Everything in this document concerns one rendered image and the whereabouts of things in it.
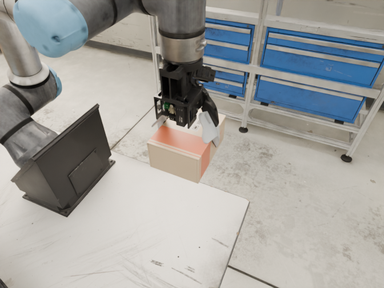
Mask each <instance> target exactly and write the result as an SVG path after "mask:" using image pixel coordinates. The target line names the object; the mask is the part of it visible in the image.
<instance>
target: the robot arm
mask: <svg viewBox="0 0 384 288"><path fill-rule="evenodd" d="M132 13H140V14H146V15H151V16H157V18H158V31H159V32H158V33H159V46H160V55H161V56H162V64H163V65H162V66H161V67H160V68H159V75H160V82H161V90H160V91H159V92H157V93H156V95H155V96H154V106H155V115H156V120H155V121H154V122H153V124H152V127H153V126H154V125H156V124H157V125H158V128H160V127H161V126H162V124H164V123H165V122H166V120H167V119H168V118H170V120H172V121H176V125H178V126H182V127H185V126H186V125H187V128H188V129H189V128H190V127H191V126H192V124H193V123H194V122H195V120H196V119H197V115H196V114H197V112H198V110H199V109H200V108H201V110H202V113H199V116H198V118H199V121H200V123H201V125H202V140H203V142H204V143H205V144H208V143H209V142H210V141H212V142H213V144H214V145H215V147H218V145H219V139H220V131H219V117H218V110H217V107H216V105H215V103H214V101H213V100H212V99H211V98H210V96H209V94H208V93H207V90H206V89H205V88H204V86H203V84H202V83H204V82H206V83H208V82H214V78H215V73H216V71H215V70H213V69H211V67H208V66H206V65H203V55H204V49H205V46H206V45H207V41H206V40H205V21H206V0H0V49H1V51H2V53H3V55H4V57H5V60H6V62H7V64H8V66H9V68H8V70H7V77H8V79H9V81H10V82H9V83H7V84H5V85H4V86H2V87H0V144H1V145H2V146H4V147H5V148H6V150H7V151H8V153H9V154H10V156H11V158H12V160H13V161H14V163H15V164H16V165H17V166H18V167H19V168H20V169H21V168H22V167H23V166H24V164H25V163H26V162H27V161H28V160H29V159H30V158H31V157H32V156H33V155H34V154H36V153H37V152H38V151H40V149H42V148H43V147H44V146H46V145H47V144H48V143H49V142H50V141H52V140H53V139H54V138H55V137H56V136H58V134H57V133H56V132H55V131H53V130H51V129H49V128H47V127H45V126H43V125H41V124H39V123H37V122H36V121H35V120H33V119H32V117H31V116H32V115H34V114H35V113H36V112H38V111H39V110H40V109H41V108H43V107H45V106H46V105H47V104H48V103H50V102H52V101H54V100H55V99H56V97H57V96H59V95H60V94H61V92H62V83H61V80H60V78H59V77H58V76H57V73H56V72H55V71H54V70H53V69H52V68H51V67H50V66H48V65H46V64H45V63H43V62H41V60H40V58H39V55H38V52H39V53H41V54H43V55H44V56H47V57H50V58H59V57H62V56H63V55H65V54H67V53H69V52H71V51H74V50H78V49H79V48H81V47H82V46H83V45H84V44H85V43H86V42H87V41H89V40H90V39H92V38H94V37H95V36H97V35H98V34H100V33H101V32H103V31H105V30H106V29H108V28H110V27H111V26H113V25H115V24H116V23H118V22H119V21H121V20H123V19H124V18H126V17H127V16H129V15H130V14H132ZM37 51H38V52H37ZM199 81H200V82H202V83H199ZM159 100H160V105H161V107H160V108H159V110H157V102H158V101H159Z"/></svg>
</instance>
